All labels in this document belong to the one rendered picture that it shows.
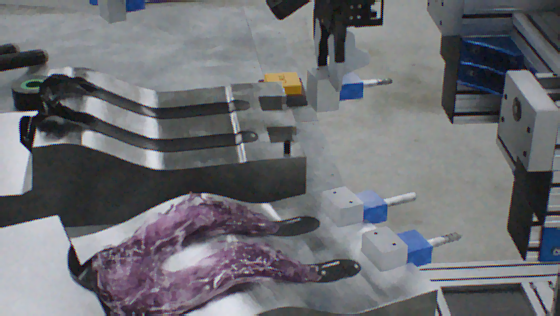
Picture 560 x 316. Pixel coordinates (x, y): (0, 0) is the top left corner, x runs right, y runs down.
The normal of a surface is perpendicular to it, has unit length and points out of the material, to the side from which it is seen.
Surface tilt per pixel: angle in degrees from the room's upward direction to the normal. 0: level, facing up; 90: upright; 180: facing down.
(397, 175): 1
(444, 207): 0
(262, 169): 90
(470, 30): 90
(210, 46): 0
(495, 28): 90
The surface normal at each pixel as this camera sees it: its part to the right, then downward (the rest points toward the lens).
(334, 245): 0.00, -0.88
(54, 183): 0.14, 0.48
